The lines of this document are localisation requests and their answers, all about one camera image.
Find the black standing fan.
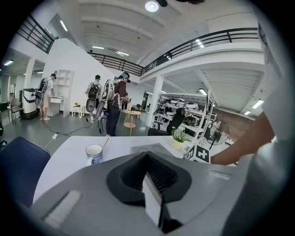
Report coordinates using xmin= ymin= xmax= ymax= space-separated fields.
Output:
xmin=205 ymin=119 xmax=230 ymax=150

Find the white blue-striped mug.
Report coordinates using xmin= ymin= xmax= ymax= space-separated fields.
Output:
xmin=85 ymin=144 xmax=104 ymax=166

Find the person's white shirt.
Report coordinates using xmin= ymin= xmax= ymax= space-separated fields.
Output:
xmin=221 ymin=13 xmax=295 ymax=236

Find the green plant in pale pot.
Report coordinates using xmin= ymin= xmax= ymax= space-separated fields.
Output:
xmin=170 ymin=129 xmax=192 ymax=152

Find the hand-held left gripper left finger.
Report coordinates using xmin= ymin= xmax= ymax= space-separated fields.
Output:
xmin=31 ymin=151 xmax=162 ymax=236

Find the black balcony railing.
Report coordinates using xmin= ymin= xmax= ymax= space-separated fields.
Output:
xmin=86 ymin=27 xmax=259 ymax=78
xmin=16 ymin=15 xmax=58 ymax=55

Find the white and black robot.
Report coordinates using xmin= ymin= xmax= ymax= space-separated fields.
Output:
xmin=19 ymin=88 xmax=39 ymax=120

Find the black cable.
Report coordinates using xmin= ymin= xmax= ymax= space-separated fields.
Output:
xmin=42 ymin=117 xmax=93 ymax=136

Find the dark blue chair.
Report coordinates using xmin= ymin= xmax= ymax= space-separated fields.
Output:
xmin=0 ymin=136 xmax=52 ymax=208

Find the white metal storage rack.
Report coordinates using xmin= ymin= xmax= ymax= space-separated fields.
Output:
xmin=153 ymin=88 xmax=218 ymax=148

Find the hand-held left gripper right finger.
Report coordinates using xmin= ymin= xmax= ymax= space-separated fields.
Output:
xmin=147 ymin=151 xmax=236 ymax=236

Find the round ceiling lamp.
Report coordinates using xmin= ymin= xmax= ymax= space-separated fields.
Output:
xmin=144 ymin=1 xmax=159 ymax=12

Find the white ornate side table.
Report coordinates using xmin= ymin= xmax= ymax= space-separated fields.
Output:
xmin=71 ymin=102 xmax=86 ymax=118

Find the gray metal-frame chair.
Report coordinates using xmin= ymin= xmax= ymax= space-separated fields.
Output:
xmin=8 ymin=98 xmax=24 ymax=126

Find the white tablecloth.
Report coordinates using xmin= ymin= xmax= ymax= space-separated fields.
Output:
xmin=32 ymin=135 xmax=236 ymax=205

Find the person's right forearm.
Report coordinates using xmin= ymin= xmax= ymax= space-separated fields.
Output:
xmin=211 ymin=110 xmax=276 ymax=166

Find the black office chair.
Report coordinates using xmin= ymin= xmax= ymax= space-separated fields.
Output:
xmin=147 ymin=107 xmax=186 ymax=136

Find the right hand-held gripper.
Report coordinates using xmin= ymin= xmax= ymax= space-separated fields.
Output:
xmin=183 ymin=144 xmax=212 ymax=164

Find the white bookshelf desk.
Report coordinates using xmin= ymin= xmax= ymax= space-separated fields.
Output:
xmin=47 ymin=69 xmax=76 ymax=118

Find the round wooden side table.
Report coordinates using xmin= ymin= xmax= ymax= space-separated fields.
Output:
xmin=121 ymin=109 xmax=142 ymax=136

